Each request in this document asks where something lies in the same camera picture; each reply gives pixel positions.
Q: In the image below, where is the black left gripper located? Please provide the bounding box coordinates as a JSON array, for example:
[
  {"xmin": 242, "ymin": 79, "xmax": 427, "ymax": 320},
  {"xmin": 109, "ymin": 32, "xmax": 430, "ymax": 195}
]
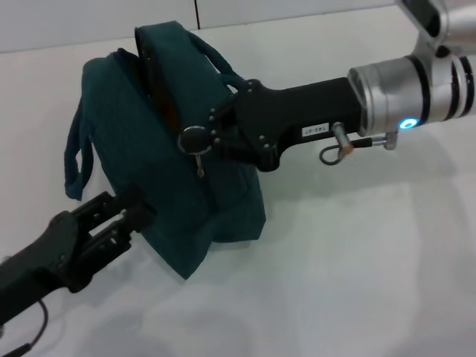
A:
[{"xmin": 0, "ymin": 184, "xmax": 158, "ymax": 325}]

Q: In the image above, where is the grey left gripper cable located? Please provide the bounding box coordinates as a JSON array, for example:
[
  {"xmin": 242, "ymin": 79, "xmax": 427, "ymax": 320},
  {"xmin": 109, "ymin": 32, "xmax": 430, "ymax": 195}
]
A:
[{"xmin": 0, "ymin": 299, "xmax": 50, "ymax": 357}]

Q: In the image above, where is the dark teal insulated bag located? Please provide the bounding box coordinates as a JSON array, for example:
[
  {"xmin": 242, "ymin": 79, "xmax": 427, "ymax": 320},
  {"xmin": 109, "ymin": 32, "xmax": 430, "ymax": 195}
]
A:
[{"xmin": 63, "ymin": 21, "xmax": 266, "ymax": 281}]

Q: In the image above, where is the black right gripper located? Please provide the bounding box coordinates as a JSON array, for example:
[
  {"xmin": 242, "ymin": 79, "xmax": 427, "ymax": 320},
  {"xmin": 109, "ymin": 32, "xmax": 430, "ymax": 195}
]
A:
[{"xmin": 177, "ymin": 76, "xmax": 364, "ymax": 173}]

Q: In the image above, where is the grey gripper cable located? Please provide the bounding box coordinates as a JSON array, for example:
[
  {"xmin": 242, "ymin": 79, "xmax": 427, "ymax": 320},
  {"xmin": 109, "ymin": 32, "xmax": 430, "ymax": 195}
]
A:
[
  {"xmin": 318, "ymin": 130, "xmax": 399, "ymax": 167},
  {"xmin": 0, "ymin": 299, "xmax": 50, "ymax": 357}
]

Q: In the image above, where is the grey right gripper cable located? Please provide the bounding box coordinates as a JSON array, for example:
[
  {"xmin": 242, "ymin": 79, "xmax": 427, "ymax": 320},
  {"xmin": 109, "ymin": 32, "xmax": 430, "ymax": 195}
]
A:
[{"xmin": 318, "ymin": 130, "xmax": 399, "ymax": 167}]

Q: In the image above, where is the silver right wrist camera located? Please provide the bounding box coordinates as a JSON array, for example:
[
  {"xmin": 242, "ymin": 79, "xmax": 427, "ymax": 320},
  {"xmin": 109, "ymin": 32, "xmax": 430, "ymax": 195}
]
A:
[{"xmin": 396, "ymin": 0, "xmax": 453, "ymax": 48}]

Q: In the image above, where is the silver metal pin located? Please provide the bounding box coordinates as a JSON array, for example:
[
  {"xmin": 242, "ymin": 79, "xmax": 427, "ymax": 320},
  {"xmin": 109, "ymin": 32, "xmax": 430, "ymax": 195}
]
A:
[{"xmin": 332, "ymin": 121, "xmax": 355, "ymax": 155}]

